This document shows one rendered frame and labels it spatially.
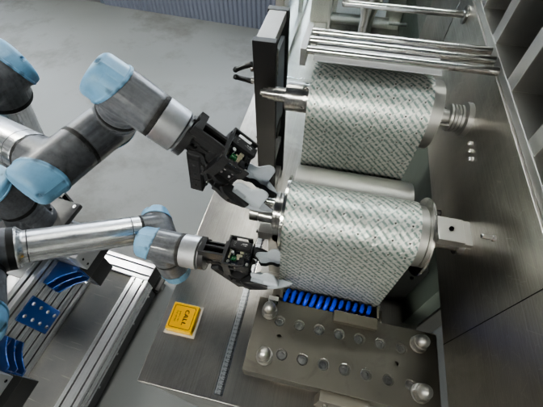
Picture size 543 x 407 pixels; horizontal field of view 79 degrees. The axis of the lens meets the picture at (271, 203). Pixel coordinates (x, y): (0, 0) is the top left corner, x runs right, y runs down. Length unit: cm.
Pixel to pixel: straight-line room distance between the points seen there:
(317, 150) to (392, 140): 16
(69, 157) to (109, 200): 189
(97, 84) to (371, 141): 51
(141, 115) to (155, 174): 198
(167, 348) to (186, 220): 135
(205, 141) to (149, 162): 207
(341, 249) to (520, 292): 26
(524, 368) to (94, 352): 158
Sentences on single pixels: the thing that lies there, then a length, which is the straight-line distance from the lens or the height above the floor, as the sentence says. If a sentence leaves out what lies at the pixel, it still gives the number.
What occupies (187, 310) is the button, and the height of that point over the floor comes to 92.
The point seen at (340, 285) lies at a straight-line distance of 76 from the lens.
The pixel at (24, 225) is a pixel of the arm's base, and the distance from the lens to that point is 134.
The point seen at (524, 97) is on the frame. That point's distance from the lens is 69.
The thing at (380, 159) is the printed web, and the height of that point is 126.
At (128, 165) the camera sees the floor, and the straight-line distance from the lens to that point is 264.
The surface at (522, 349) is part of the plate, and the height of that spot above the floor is 136.
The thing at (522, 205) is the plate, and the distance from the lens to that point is 57.
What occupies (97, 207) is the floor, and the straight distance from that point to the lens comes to 247.
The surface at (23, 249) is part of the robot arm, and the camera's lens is 90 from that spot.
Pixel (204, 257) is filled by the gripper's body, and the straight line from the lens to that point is 75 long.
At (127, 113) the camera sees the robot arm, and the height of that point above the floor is 147.
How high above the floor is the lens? 179
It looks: 54 degrees down
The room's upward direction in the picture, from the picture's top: straight up
